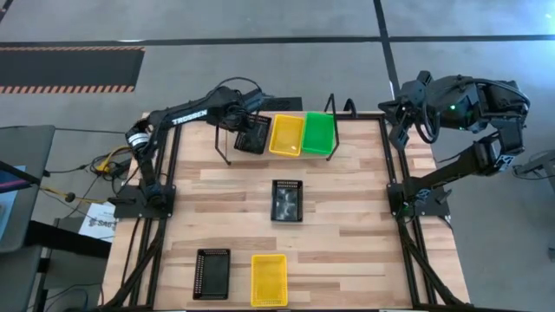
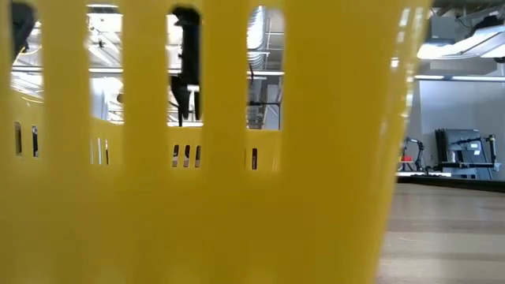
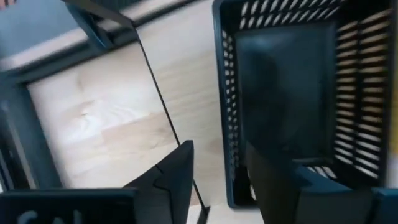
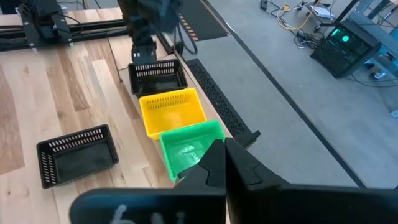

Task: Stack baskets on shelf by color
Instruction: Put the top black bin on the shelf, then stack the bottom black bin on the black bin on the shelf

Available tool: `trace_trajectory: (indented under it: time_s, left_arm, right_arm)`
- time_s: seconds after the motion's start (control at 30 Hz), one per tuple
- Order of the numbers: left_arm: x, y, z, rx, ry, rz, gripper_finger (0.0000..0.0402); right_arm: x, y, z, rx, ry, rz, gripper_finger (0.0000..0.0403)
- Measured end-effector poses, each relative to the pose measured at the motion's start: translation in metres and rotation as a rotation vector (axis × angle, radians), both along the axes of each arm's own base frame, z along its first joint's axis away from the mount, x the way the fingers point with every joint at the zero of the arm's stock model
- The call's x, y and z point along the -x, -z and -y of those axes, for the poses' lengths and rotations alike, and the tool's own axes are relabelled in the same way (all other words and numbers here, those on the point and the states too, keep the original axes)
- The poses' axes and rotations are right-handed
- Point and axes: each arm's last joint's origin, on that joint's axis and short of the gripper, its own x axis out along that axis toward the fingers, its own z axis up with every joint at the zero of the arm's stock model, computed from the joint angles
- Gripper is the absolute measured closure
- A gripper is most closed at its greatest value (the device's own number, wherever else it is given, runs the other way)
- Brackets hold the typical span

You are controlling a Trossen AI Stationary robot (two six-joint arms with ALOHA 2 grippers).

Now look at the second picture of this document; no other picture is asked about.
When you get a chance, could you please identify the black aluminium table frame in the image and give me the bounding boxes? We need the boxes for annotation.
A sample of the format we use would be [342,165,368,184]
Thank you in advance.
[396,175,505,194]

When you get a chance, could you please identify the yellow slotted plastic basket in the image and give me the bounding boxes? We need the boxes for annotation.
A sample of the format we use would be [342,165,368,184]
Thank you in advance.
[0,0,433,284]

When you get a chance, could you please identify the silver ventilation duct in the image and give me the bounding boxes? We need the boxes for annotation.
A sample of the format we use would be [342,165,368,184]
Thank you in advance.
[246,6,285,131]

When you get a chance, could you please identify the black computer monitor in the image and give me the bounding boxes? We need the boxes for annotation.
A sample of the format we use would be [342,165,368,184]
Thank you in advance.
[398,128,502,181]

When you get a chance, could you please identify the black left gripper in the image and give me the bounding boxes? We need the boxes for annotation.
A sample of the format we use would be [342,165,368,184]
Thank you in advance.
[169,6,202,127]

